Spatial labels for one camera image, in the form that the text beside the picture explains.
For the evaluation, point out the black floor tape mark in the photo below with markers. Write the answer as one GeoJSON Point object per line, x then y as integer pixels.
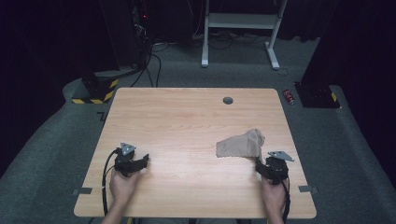
{"type": "Point", "coordinates": [102, 115]}

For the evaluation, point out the black computer tower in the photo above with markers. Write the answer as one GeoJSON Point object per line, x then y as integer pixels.
{"type": "Point", "coordinates": [124, 31]}

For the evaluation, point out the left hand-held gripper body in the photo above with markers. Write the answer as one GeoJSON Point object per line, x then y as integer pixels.
{"type": "Point", "coordinates": [124, 161]}

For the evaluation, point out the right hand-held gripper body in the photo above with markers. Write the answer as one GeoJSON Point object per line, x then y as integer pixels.
{"type": "Point", "coordinates": [278, 169]}

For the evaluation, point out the person's left hand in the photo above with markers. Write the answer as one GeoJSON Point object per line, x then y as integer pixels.
{"type": "Point", "coordinates": [122, 188]}

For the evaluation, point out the black square stand base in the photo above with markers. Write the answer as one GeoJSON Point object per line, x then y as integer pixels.
{"type": "Point", "coordinates": [317, 95]}

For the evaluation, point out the grey table grommet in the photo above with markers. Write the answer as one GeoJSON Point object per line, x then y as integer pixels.
{"type": "Point", "coordinates": [228, 100]}

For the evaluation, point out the black yellow striped stand base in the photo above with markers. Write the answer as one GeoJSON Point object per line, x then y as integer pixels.
{"type": "Point", "coordinates": [98, 90]}

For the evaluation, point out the person's right hand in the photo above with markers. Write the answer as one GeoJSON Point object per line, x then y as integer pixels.
{"type": "Point", "coordinates": [274, 196]}

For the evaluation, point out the small thin cloth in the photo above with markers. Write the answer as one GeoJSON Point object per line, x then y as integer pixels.
{"type": "Point", "coordinates": [241, 144]}

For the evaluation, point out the white metal stand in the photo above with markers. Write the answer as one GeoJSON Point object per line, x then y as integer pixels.
{"type": "Point", "coordinates": [239, 21]}

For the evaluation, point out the red can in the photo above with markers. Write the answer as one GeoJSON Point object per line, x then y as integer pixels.
{"type": "Point", "coordinates": [289, 96]}

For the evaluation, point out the grey tape strip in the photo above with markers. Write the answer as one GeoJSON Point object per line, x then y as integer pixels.
{"type": "Point", "coordinates": [82, 191]}
{"type": "Point", "coordinates": [308, 189]}

